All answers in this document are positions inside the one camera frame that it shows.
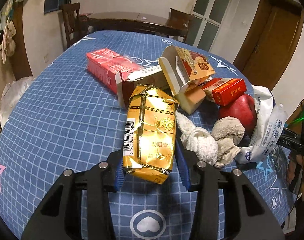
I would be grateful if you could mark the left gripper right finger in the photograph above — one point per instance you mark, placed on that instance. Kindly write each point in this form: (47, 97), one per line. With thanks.
(246, 214)

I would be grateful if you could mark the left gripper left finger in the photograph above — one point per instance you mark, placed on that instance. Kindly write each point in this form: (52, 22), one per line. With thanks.
(58, 215)

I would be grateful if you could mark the white wet wipes pack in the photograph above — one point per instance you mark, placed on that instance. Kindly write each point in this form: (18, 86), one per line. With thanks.
(271, 119)

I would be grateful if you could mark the white knitted cloth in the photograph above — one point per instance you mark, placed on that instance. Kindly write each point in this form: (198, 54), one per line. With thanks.
(197, 139)

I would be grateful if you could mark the gold foil snack bag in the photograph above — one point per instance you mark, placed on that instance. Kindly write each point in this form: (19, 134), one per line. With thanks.
(149, 136)

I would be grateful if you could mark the beige towel cloth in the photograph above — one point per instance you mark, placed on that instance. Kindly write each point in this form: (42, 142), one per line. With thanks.
(228, 133)

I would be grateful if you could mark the red apple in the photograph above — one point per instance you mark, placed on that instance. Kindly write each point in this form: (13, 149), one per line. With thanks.
(243, 109)

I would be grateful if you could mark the blue grid tablecloth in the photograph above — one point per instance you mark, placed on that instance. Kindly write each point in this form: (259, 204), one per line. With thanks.
(68, 119)

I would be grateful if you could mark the orange yellow sponge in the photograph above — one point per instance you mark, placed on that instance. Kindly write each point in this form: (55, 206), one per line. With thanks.
(191, 100)

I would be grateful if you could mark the small red cigarette pack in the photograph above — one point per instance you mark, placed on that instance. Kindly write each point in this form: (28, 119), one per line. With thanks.
(223, 91)

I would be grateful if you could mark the brown wooden door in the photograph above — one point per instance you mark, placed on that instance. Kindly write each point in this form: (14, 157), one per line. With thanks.
(270, 42)

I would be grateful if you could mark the long red carton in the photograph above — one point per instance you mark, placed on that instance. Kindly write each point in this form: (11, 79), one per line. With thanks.
(105, 64)

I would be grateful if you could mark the open red-brown snack box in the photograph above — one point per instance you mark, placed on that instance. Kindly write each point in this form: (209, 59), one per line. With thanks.
(184, 69)

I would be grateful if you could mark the white plastic bag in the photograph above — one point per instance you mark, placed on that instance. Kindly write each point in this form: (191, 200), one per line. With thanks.
(11, 95)

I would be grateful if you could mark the dark wooden dining table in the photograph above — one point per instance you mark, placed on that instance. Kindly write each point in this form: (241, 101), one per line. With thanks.
(135, 22)

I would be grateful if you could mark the left wooden chair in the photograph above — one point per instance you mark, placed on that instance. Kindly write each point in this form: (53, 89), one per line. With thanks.
(71, 20)

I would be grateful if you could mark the wooden chair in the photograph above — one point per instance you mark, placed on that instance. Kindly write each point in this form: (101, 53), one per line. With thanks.
(71, 20)
(180, 20)

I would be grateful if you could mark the right wooden chair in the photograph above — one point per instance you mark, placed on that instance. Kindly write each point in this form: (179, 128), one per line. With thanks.
(180, 20)

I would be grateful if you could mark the white glass double door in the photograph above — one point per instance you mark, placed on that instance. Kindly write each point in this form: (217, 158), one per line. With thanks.
(204, 27)

